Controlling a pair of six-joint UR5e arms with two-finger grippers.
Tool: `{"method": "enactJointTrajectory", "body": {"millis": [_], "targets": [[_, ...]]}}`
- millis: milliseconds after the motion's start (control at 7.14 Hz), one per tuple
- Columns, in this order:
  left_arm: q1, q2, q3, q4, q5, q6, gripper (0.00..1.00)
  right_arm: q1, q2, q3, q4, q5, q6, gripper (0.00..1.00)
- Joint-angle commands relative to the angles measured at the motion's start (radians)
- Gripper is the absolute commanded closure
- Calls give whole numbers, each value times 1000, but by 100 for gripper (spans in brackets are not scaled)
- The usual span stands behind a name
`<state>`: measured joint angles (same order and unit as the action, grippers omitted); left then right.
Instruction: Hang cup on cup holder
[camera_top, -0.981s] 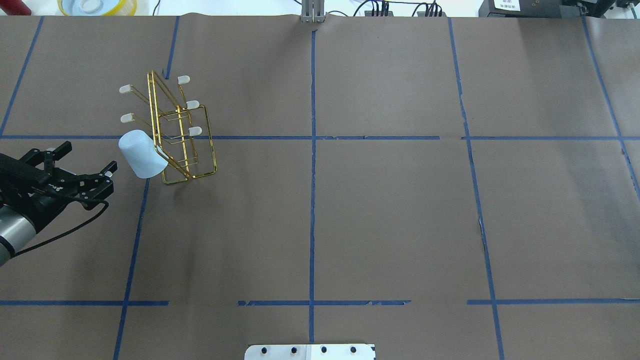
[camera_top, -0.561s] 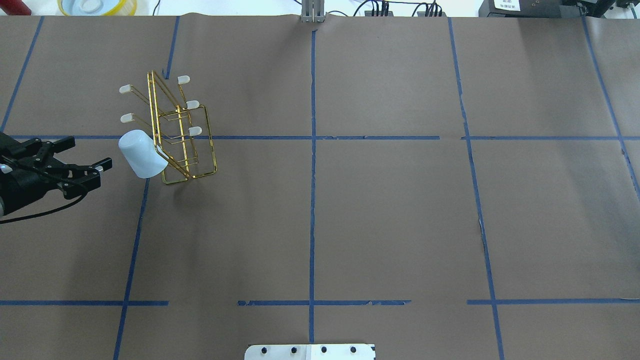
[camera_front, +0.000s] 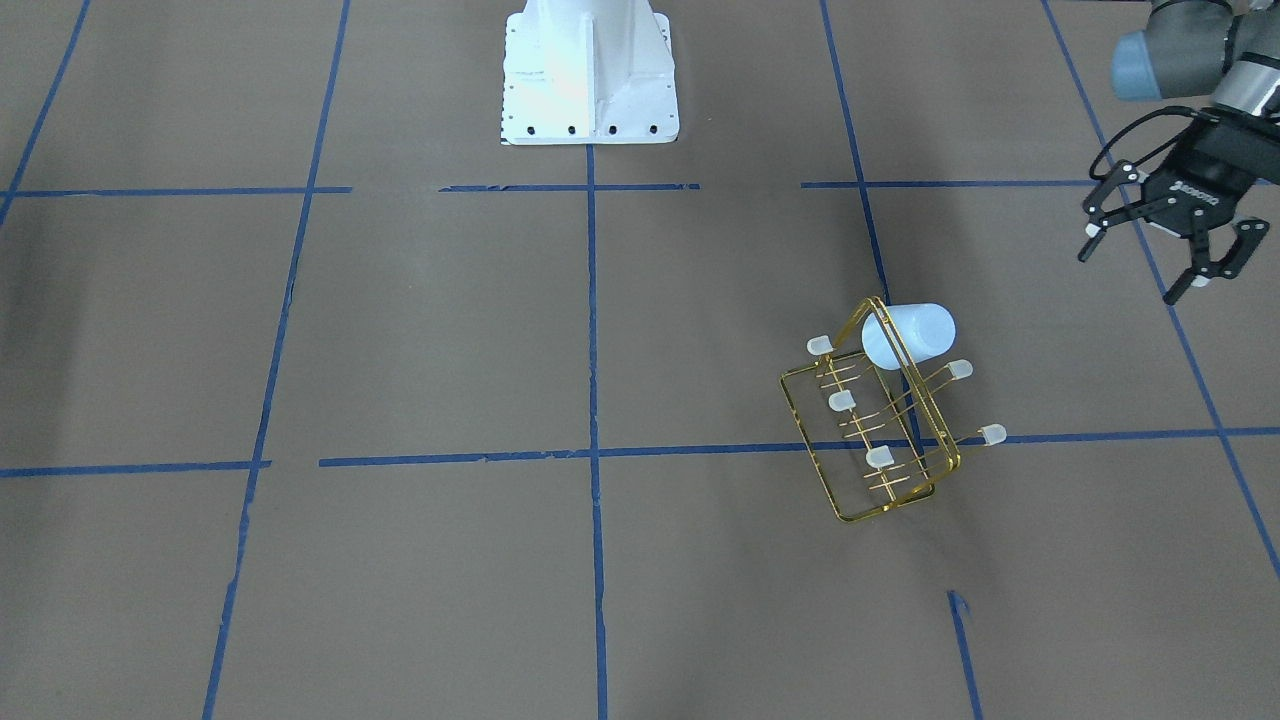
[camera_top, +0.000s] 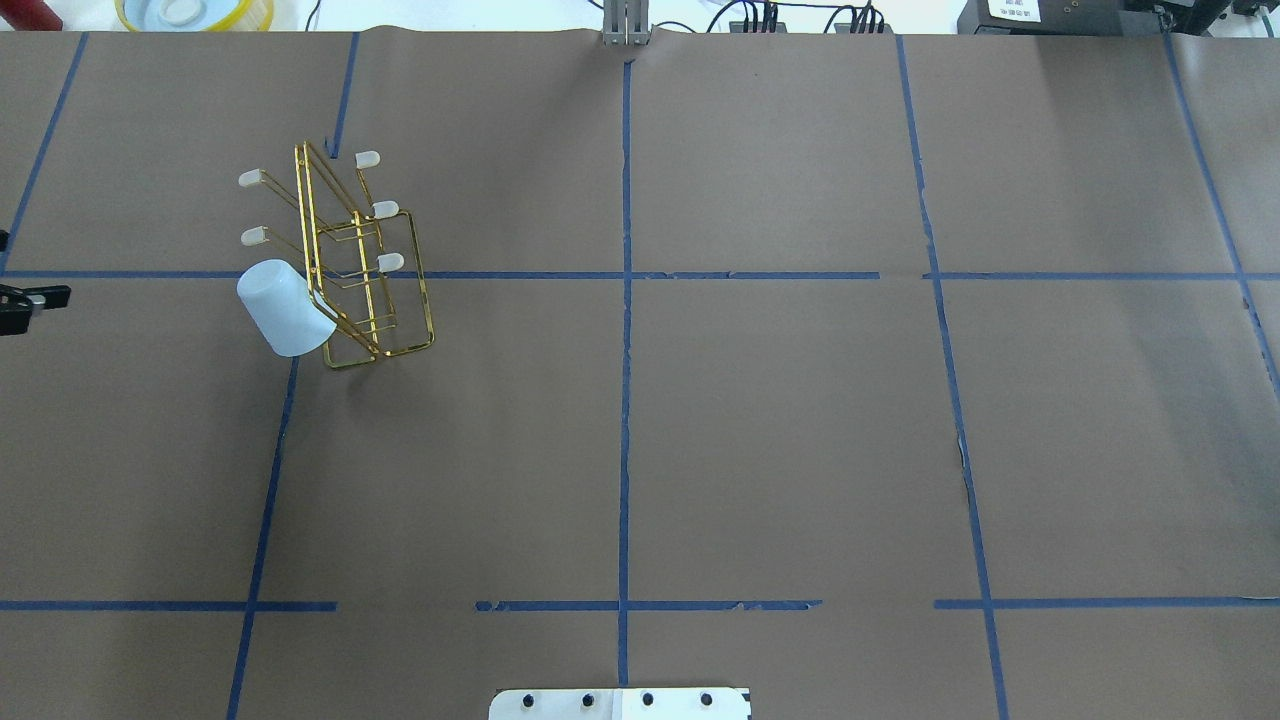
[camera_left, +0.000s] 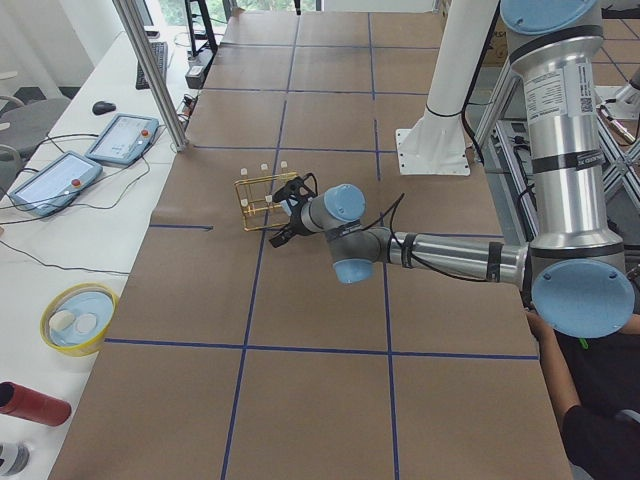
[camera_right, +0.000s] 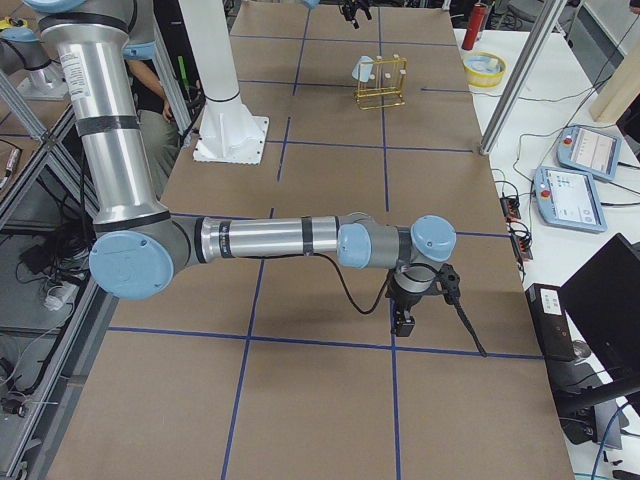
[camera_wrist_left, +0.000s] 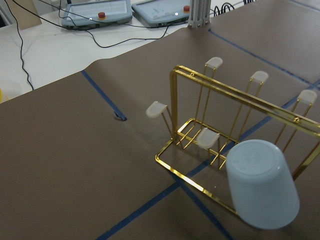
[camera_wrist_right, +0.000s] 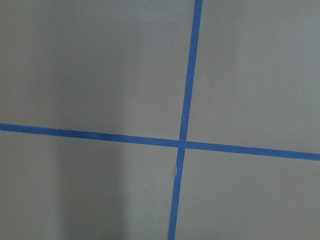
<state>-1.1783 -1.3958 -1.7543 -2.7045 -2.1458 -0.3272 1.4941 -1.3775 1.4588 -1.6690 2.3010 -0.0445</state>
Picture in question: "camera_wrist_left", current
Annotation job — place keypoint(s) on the teach pendant with red button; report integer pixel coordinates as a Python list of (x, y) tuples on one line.
[(161, 13)]

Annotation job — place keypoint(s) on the aluminium frame post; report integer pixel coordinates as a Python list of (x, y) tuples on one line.
[(199, 13)]

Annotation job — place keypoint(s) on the wooden post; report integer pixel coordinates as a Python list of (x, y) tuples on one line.
[(25, 13)]

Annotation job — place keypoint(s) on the light blue plastic cup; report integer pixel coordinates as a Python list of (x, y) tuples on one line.
[(262, 189)]

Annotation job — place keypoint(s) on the gold wire cup holder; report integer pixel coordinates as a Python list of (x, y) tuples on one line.
[(196, 131)]

